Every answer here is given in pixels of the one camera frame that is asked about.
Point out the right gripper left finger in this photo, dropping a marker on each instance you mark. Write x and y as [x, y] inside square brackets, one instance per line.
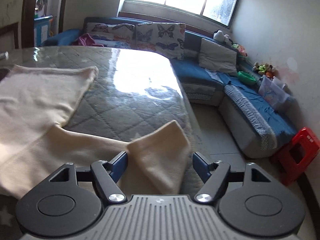
[106, 174]

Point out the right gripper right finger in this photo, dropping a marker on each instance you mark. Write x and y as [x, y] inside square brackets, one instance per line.
[214, 176]

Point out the cream beige garment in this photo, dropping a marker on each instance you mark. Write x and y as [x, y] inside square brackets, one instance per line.
[36, 103]

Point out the blue corner sofa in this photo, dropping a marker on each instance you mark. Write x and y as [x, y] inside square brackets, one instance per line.
[225, 92]

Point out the red plastic stool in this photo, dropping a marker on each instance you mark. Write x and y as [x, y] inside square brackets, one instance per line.
[293, 158]

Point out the clear plastic storage box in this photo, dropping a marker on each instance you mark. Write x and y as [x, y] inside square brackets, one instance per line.
[276, 97]

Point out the green plastic bowl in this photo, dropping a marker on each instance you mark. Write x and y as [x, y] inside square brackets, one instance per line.
[246, 78]

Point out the small plush toys pile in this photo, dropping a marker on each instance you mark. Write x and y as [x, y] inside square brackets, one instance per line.
[266, 69]

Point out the grey plain cushion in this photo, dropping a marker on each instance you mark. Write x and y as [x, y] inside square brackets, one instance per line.
[218, 58]

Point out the magenta cloth on sofa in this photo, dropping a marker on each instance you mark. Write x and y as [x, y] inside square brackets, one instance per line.
[86, 40]

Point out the panda plush toy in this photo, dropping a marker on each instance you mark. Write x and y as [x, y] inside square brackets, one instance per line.
[223, 38]

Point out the left butterfly print cushion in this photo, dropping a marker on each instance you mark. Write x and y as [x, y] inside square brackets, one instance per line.
[111, 35]

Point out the butterfly print cushion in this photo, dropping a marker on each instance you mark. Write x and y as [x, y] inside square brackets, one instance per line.
[166, 39]
[111, 35]

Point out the right butterfly print cushion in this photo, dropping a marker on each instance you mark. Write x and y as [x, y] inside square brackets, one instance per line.
[166, 39]

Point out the grey remote control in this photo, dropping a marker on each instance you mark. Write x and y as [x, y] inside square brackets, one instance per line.
[4, 55]

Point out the light blue cabinet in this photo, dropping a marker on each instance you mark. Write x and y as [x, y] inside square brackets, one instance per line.
[41, 29]

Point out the dark wooden door frame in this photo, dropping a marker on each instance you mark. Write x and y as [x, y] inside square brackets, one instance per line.
[27, 21]

